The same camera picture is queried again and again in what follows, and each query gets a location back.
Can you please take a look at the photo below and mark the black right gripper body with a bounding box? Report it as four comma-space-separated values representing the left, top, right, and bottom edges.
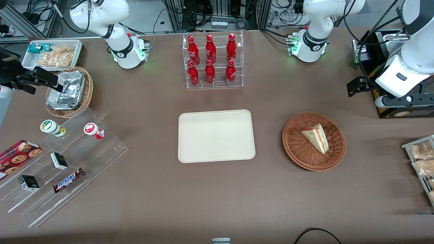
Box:
0, 47, 37, 95

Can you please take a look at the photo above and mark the triangle sandwich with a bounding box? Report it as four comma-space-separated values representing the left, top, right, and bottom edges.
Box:
300, 123, 330, 155

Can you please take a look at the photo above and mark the deep wicker basket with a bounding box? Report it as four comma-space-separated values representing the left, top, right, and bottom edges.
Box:
45, 66, 94, 119

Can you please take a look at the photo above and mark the flat round wicker basket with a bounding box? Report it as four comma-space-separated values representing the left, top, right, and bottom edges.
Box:
282, 112, 346, 172

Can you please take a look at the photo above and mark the cream plastic tray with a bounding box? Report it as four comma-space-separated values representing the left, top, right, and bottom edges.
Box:
178, 109, 256, 164

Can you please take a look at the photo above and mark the silver foil container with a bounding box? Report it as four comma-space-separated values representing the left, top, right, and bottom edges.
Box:
46, 71, 85, 110

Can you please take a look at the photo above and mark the white rectangular snack bin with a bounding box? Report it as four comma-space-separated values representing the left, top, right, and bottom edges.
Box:
21, 39, 84, 71

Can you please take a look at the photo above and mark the clear bag of chips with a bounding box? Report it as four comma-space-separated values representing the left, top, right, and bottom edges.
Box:
35, 45, 76, 67

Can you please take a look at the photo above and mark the teal snack packet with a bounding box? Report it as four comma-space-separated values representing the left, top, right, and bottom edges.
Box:
27, 43, 53, 55

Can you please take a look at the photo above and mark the black hot food showcase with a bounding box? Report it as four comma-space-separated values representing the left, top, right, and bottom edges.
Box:
352, 28, 434, 119

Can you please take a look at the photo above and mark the green lid white bottle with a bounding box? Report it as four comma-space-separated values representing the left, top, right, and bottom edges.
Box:
40, 120, 67, 138

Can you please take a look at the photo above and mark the red lid white bottle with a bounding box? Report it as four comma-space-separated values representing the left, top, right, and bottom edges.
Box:
83, 122, 105, 140

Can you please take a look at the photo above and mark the small black box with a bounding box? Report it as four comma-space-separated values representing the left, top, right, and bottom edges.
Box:
18, 175, 40, 192
50, 152, 70, 170

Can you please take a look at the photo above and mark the clear acrylic stepped shelf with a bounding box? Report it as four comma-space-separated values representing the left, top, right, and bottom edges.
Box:
0, 107, 129, 228

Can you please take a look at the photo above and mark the red cookie box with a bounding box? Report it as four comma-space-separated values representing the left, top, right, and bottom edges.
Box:
0, 139, 42, 180

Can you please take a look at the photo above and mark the clear bag of pastry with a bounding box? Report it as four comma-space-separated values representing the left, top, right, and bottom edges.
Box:
408, 140, 434, 160
412, 159, 434, 177

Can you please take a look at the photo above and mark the snickers chocolate bar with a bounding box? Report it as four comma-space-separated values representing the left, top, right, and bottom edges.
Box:
53, 167, 85, 194

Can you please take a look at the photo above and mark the red cola bottle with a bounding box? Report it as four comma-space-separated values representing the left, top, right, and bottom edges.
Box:
205, 34, 217, 64
225, 59, 237, 85
204, 59, 216, 85
187, 60, 200, 86
226, 33, 237, 62
187, 36, 201, 65

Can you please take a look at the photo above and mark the clear acrylic bottle rack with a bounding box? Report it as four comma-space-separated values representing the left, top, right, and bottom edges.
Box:
182, 30, 244, 90

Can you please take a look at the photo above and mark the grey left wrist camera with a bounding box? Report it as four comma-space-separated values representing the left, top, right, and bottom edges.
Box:
374, 95, 434, 109

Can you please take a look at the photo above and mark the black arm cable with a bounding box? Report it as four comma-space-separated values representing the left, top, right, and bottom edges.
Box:
343, 0, 409, 89

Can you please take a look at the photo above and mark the grey wire rack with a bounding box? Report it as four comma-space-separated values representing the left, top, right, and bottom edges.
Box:
401, 135, 434, 208

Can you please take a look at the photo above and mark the black floor cable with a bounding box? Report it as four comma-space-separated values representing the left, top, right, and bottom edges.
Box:
293, 227, 343, 244

